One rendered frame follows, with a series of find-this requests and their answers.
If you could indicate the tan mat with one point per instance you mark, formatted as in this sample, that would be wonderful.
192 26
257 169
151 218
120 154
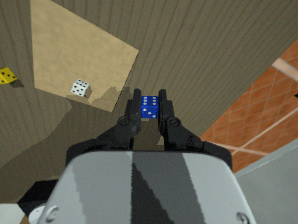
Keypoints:
67 47

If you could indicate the blue die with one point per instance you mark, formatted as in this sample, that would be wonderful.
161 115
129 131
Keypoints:
149 107

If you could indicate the yellow die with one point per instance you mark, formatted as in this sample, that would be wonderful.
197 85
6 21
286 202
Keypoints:
6 76

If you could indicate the white die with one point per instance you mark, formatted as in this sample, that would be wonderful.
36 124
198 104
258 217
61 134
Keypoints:
79 87

